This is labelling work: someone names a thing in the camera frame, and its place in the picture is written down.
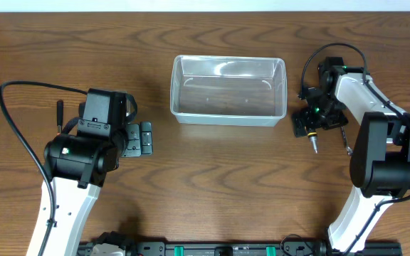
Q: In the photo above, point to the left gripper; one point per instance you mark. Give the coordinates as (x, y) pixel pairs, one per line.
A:
(133, 148)

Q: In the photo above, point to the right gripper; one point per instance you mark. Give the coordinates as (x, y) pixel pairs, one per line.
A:
(337, 121)

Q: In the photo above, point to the stubby yellow black screwdriver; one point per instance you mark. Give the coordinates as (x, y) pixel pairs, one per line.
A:
(312, 136)

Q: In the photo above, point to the small silver wrench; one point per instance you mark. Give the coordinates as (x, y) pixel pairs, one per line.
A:
(345, 142)

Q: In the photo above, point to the clear plastic container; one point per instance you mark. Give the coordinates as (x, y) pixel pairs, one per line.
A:
(228, 90)

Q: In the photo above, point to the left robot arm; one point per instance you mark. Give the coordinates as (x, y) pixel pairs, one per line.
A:
(77, 165)

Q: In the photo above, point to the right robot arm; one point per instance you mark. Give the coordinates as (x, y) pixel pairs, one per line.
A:
(379, 165)

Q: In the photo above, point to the black yellow slim screwdriver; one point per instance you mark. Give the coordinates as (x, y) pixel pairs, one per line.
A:
(81, 109)

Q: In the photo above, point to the small claw hammer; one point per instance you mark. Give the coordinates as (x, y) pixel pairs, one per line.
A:
(59, 115)

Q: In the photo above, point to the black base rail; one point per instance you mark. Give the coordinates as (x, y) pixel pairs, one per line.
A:
(118, 244)

